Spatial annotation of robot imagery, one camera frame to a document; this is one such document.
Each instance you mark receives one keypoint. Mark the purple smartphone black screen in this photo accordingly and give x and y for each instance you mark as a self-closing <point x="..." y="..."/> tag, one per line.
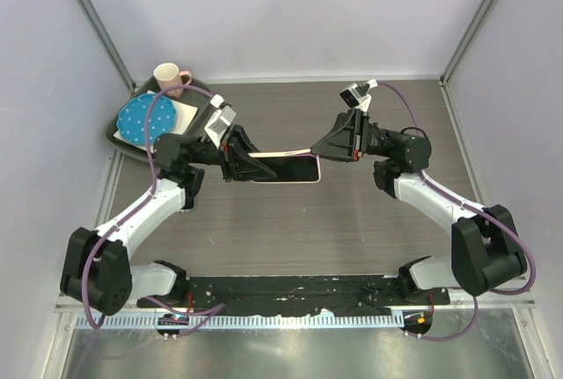
<point x="300" y="169"/>

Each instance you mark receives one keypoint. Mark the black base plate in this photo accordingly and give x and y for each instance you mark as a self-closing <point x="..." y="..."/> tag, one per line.
<point x="298" y="296"/>

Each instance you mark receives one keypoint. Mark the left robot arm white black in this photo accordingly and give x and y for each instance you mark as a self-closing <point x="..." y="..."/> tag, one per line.
<point x="97" y="270"/>

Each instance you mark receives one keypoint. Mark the dark green tray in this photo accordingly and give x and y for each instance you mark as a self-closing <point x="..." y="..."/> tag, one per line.
<point x="198" y="95"/>

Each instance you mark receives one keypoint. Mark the aluminium frame rail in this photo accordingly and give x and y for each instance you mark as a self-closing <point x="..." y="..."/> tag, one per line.
<point x="458" y="300"/>

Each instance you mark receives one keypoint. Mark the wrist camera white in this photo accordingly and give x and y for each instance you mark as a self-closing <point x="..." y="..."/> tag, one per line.
<point x="357" y="95"/>
<point x="219" y="124"/>

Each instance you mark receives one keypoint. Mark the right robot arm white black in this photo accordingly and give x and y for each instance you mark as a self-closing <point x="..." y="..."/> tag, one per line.
<point x="486" y="254"/>

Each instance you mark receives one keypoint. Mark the blue dotted plate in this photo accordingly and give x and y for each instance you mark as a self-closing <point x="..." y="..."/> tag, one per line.
<point x="132" y="121"/>

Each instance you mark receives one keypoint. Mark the slotted cable duct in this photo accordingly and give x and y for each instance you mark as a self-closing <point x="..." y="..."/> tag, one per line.
<point x="325" y="320"/>

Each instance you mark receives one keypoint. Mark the pink mug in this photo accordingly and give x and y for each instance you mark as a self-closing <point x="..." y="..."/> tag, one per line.
<point x="168" y="74"/>

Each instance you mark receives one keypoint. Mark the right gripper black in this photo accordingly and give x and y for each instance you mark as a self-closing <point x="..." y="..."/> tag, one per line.
<point x="347" y="139"/>

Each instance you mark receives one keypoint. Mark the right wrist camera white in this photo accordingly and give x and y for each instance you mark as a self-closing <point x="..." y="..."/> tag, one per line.
<point x="357" y="95"/>

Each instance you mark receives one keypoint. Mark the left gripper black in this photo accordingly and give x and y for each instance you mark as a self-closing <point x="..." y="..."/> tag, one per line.
<point x="238" y="165"/>

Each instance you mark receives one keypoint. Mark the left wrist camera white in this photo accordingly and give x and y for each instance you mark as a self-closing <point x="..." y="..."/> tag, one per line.
<point x="219" y="124"/>

